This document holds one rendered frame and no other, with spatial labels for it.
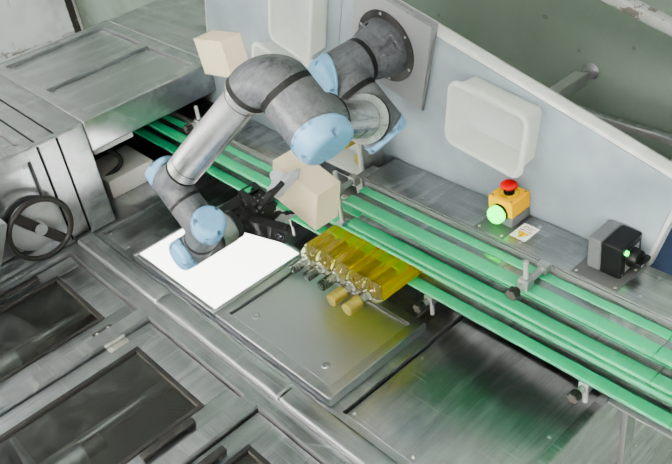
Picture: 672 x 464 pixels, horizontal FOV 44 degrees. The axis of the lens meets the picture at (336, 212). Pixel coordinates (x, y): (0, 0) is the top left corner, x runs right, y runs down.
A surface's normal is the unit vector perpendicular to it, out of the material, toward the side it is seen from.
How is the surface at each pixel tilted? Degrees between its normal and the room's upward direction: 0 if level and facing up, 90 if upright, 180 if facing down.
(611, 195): 0
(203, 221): 90
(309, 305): 90
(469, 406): 90
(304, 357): 90
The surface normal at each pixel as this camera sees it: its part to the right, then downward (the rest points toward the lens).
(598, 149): -0.73, 0.47
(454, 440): -0.13, -0.81
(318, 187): 0.06, -0.69
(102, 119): 0.68, 0.35
